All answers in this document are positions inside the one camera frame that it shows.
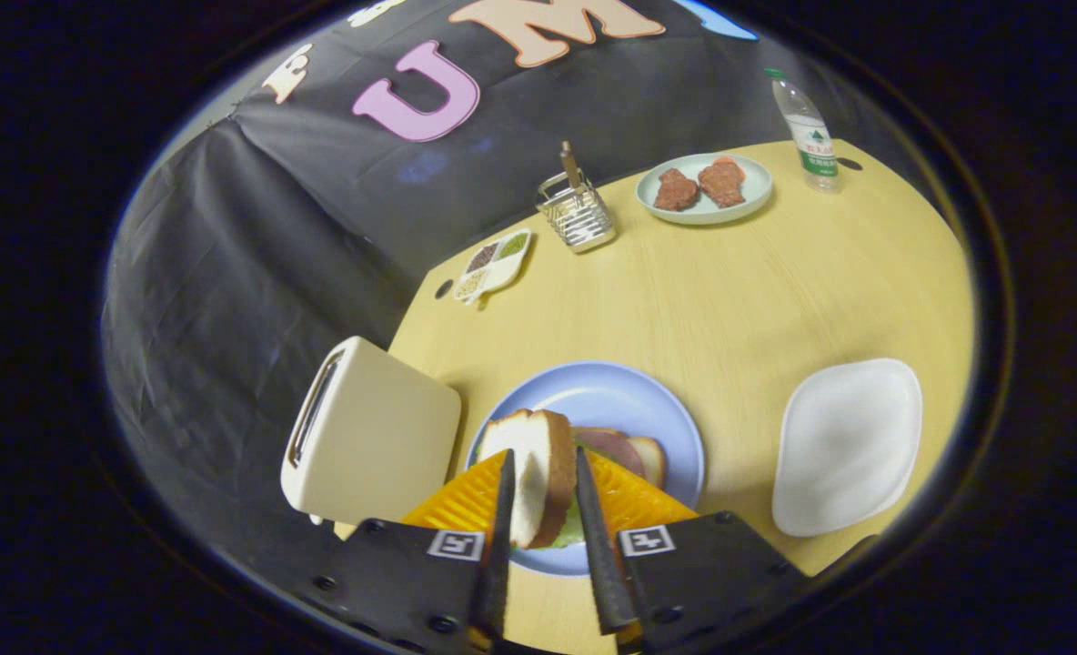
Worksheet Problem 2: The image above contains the pale green plate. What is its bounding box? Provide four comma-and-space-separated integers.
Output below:
635, 152, 774, 226

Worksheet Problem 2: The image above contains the black backdrop cloth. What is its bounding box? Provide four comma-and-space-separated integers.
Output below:
102, 0, 921, 556

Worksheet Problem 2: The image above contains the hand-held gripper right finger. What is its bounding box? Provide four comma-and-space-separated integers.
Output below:
575, 446, 812, 655

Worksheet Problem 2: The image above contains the pink ham slice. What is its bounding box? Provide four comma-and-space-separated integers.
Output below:
575, 428, 649, 480

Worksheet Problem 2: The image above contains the blue plate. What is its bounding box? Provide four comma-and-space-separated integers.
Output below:
464, 361, 706, 578

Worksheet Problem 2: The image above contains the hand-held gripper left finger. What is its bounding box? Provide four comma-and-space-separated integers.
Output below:
311, 448, 517, 655

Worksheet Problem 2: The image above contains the plain bread slice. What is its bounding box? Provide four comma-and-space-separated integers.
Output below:
477, 408, 578, 550

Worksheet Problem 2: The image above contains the wire utensil holder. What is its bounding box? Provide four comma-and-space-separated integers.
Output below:
536, 170, 617, 253

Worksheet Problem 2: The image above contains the brown meat patty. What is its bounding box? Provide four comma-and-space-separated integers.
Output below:
654, 168, 700, 212
698, 156, 747, 208

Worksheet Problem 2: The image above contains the white toaster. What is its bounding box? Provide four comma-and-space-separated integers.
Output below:
280, 336, 462, 526

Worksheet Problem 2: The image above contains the white plate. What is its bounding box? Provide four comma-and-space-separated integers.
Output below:
771, 358, 923, 538

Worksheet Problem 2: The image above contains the clear water bottle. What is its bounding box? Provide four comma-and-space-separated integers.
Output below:
764, 68, 840, 194

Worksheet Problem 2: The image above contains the white divided seasoning dish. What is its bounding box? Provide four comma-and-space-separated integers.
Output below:
452, 227, 534, 306

